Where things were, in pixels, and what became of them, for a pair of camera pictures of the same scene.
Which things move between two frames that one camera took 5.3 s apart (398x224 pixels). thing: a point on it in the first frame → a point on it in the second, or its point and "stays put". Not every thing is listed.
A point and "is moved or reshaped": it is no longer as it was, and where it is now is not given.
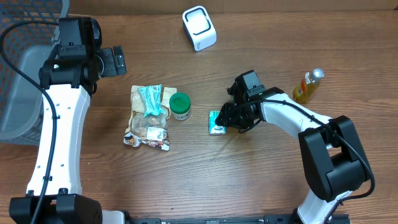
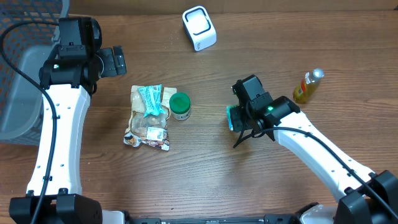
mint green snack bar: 151,96 stays put
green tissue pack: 214,129 is moved or reshaped
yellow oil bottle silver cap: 308,86 stays put
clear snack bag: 151,129 stays put
